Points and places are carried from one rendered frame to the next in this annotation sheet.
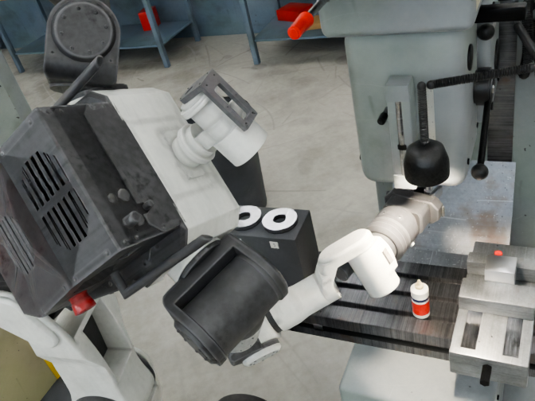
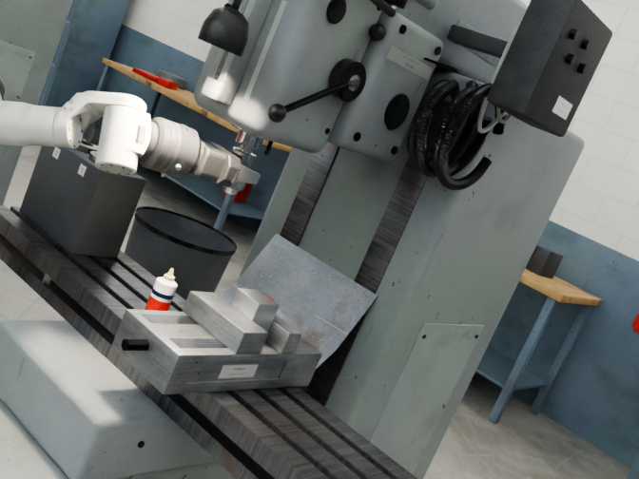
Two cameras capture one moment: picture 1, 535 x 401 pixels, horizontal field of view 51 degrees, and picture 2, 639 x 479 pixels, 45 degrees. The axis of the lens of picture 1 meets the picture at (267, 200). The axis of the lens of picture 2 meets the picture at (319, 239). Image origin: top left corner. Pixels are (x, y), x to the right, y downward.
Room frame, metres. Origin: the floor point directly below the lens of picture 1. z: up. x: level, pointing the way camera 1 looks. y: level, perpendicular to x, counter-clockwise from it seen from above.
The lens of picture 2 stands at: (-0.44, -0.61, 1.43)
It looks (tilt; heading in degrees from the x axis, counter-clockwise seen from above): 10 degrees down; 4
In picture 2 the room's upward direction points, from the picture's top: 23 degrees clockwise
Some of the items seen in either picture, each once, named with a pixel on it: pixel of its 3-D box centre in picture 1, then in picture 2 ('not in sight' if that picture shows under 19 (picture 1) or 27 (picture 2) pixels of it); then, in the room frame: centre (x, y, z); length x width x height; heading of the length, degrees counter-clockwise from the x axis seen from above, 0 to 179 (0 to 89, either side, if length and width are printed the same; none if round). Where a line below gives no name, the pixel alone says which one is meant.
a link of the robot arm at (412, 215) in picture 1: (402, 219); (194, 157); (0.87, -0.25, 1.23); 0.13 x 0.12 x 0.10; 44
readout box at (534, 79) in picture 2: not in sight; (553, 66); (1.01, -0.76, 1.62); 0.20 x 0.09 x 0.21; 148
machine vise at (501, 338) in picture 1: (497, 301); (227, 339); (0.83, -0.44, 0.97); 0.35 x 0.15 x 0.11; 147
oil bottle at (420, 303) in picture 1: (419, 297); (162, 295); (0.90, -0.28, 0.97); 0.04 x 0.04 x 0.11
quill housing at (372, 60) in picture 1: (415, 91); (289, 46); (0.94, -0.32, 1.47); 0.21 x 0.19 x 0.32; 58
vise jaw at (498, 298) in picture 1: (497, 298); (224, 321); (0.81, -0.42, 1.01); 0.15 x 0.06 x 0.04; 57
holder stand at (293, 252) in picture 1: (270, 246); (82, 193); (1.16, 0.03, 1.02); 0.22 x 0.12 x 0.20; 60
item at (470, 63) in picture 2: not in sight; (462, 30); (1.36, -0.59, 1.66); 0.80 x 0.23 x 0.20; 148
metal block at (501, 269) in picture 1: (500, 273); (251, 312); (0.85, -0.45, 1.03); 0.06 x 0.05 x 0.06; 57
